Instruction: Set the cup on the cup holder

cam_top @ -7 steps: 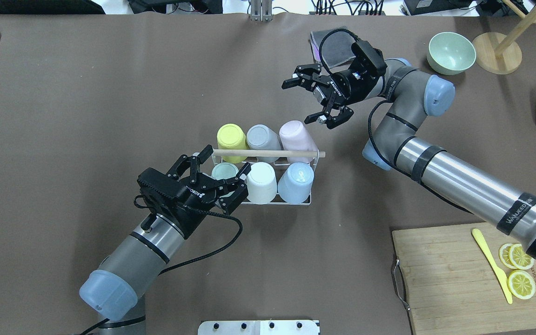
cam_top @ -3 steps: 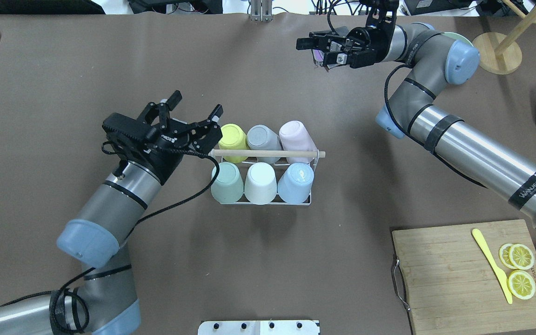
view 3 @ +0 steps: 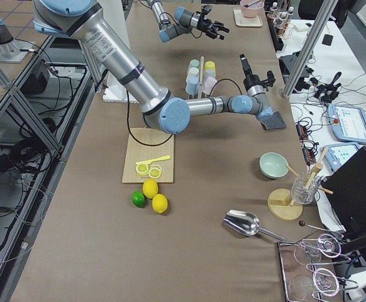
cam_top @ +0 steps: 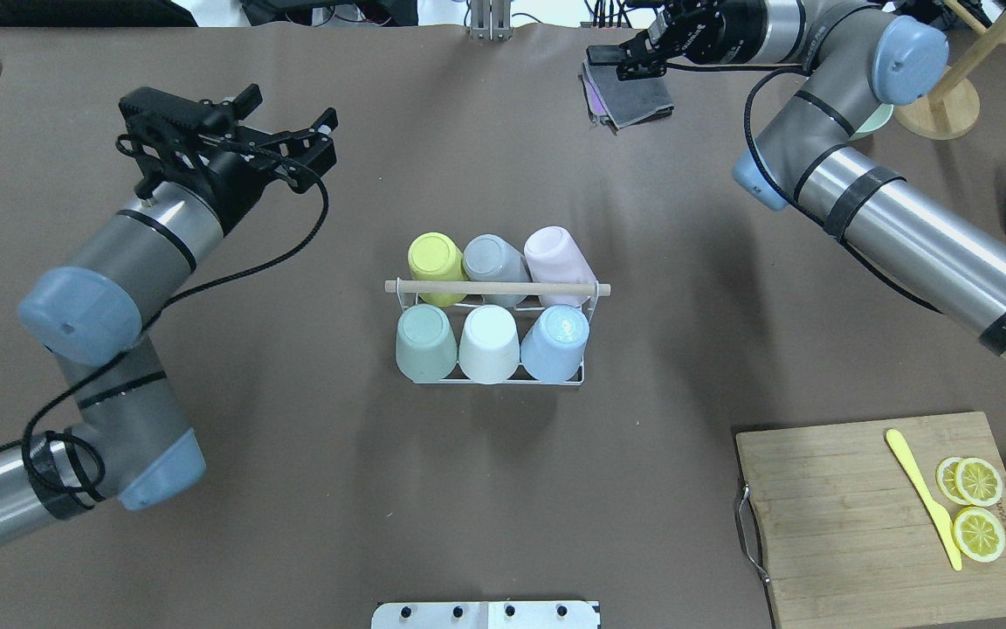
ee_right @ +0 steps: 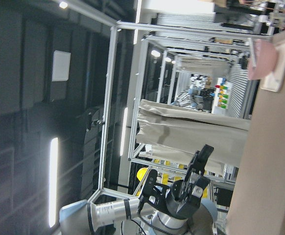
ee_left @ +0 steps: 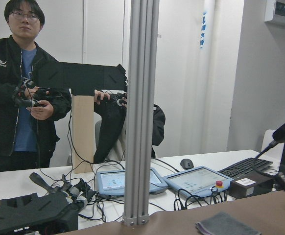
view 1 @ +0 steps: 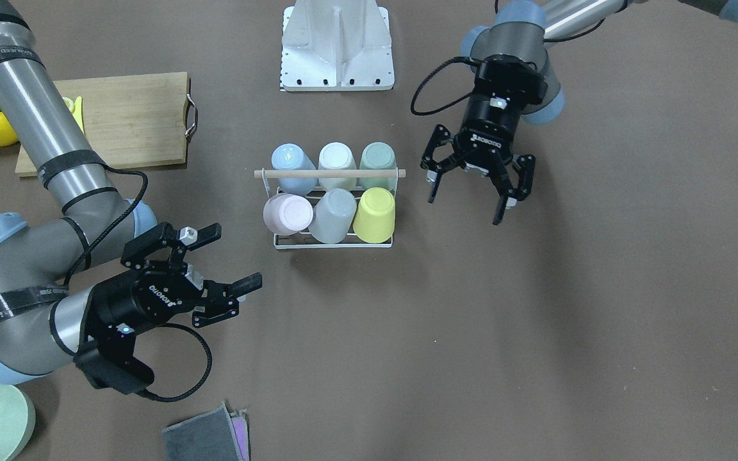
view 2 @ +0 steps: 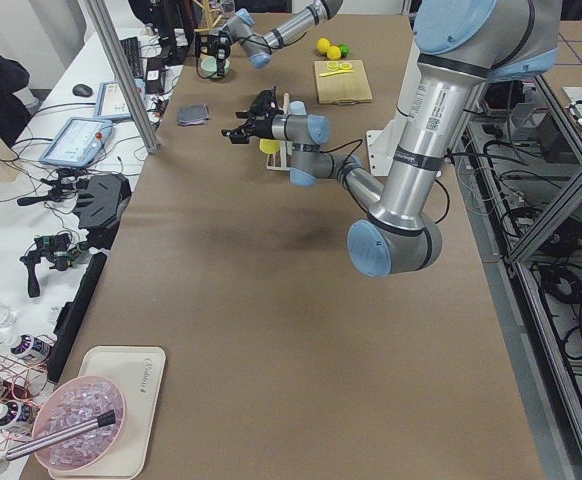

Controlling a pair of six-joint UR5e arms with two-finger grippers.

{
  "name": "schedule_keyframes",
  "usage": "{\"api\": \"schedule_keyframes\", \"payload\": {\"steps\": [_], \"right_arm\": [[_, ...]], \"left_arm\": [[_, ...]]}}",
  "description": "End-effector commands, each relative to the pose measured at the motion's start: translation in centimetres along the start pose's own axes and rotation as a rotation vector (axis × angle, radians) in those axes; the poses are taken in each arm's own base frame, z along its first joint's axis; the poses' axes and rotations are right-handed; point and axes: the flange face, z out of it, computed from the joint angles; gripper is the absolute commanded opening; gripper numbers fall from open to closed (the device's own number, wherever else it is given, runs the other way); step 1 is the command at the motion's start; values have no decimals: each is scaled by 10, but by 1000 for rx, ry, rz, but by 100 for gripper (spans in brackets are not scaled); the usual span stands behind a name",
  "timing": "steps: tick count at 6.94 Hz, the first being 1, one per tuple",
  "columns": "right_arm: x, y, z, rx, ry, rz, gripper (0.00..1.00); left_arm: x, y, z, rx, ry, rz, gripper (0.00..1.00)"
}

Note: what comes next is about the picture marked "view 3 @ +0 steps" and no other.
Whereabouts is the green plastic cup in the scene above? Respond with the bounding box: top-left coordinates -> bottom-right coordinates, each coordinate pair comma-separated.
188,59 -> 200,70

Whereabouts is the pink plastic cup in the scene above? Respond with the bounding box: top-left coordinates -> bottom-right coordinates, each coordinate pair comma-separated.
202,77 -> 217,95

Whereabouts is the white wooden cup holder rack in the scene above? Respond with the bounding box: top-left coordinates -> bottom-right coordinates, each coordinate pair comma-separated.
187,56 -> 205,99

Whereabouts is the yellow plastic cup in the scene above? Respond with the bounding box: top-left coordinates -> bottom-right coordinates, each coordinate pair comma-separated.
204,60 -> 216,71

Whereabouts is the white plastic cup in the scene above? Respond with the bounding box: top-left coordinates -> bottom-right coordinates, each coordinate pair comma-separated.
186,67 -> 199,82

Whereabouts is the blue plastic cup front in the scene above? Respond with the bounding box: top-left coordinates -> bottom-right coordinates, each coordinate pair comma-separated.
185,76 -> 199,96

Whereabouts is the cream plastic tray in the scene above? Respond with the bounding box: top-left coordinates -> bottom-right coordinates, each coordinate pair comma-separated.
233,8 -> 263,28

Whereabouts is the pink bowl with ice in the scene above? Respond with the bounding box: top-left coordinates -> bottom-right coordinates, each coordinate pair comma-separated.
240,0 -> 264,18

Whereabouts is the grey folded cloth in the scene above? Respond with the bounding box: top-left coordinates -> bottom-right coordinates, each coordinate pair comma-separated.
260,111 -> 287,131

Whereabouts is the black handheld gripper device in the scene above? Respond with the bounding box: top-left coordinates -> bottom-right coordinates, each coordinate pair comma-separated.
310,72 -> 342,104

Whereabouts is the small black box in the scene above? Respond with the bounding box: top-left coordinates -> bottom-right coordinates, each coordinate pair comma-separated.
322,34 -> 333,46

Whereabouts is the green ceramic bowl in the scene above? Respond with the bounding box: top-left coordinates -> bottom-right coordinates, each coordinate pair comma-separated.
259,152 -> 289,179

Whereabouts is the black power strip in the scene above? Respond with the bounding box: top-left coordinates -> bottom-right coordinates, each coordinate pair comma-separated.
296,122 -> 318,165

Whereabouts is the blue teach pendant far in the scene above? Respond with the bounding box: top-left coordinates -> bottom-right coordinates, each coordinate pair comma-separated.
326,104 -> 366,145

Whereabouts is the blue teach pendant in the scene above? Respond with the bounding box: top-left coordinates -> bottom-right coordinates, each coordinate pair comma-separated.
326,104 -> 366,145
324,142 -> 361,172

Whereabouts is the blue teach pendant near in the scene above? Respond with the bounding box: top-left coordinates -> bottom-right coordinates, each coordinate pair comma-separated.
324,142 -> 361,172

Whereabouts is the wooden cutting board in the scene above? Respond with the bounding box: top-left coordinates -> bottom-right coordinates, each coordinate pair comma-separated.
122,128 -> 174,184

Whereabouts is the clear glass mug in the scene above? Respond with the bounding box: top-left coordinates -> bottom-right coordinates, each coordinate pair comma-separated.
290,172 -> 321,204

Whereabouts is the lemon slice right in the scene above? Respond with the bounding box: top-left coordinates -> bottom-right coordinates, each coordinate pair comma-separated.
148,165 -> 162,179

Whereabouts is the lemon slice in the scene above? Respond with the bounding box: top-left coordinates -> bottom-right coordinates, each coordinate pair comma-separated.
135,164 -> 150,176
148,165 -> 162,179

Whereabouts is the wooden mug tree stand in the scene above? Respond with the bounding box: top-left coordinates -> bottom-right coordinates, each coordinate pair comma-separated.
267,148 -> 333,221

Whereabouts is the lemon slice left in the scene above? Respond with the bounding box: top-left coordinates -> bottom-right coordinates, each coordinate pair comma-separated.
135,164 -> 150,176

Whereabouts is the yellow lemon upper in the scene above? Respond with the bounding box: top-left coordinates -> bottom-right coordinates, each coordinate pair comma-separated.
142,179 -> 158,199

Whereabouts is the yellow lemon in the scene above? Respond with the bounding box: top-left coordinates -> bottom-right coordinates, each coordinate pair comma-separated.
152,194 -> 169,214
142,179 -> 158,199

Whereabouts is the metal scoop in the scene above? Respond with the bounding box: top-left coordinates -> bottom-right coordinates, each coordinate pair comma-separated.
223,209 -> 284,241

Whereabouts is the yellow lemon lower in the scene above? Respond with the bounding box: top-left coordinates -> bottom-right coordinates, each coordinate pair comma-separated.
152,194 -> 169,214

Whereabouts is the black computer monitor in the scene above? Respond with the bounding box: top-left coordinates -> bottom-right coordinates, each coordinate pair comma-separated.
323,147 -> 366,235

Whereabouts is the green lime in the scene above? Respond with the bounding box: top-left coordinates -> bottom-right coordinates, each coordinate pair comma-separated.
131,191 -> 147,208

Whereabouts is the metal wine glass rack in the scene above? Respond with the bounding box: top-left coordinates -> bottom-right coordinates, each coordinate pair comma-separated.
277,232 -> 358,301

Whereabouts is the copper wire bottle basket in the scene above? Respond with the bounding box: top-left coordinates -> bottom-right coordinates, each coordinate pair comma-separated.
266,1 -> 294,52

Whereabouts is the aluminium frame post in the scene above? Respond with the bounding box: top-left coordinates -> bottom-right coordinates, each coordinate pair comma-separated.
282,0 -> 338,99

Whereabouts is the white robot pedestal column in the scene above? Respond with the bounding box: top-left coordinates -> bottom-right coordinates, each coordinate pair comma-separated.
99,1 -> 140,104

